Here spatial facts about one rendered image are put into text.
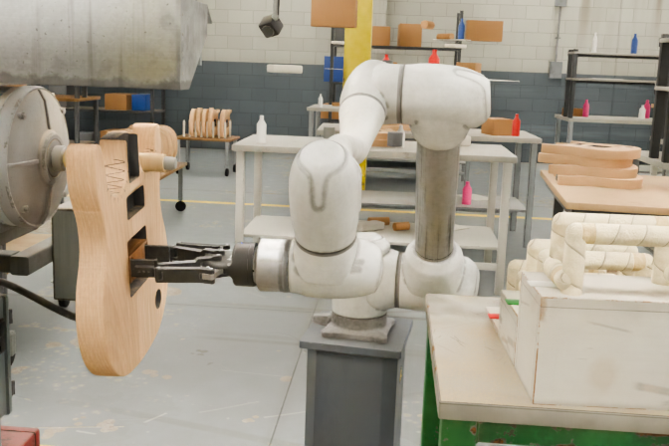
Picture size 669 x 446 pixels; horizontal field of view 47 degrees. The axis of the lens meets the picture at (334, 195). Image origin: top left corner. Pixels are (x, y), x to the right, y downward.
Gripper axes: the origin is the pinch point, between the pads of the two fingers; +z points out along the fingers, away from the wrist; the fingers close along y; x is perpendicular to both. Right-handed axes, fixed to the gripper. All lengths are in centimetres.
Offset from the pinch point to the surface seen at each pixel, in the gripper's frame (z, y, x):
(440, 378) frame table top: -52, -6, -16
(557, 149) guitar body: -123, 257, -29
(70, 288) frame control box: 24.1, 25.1, -16.0
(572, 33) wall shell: -310, 1110, -16
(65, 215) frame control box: 24.5, 26.5, -0.6
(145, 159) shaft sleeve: 0.6, 7.4, 16.0
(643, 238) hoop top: -80, -10, 10
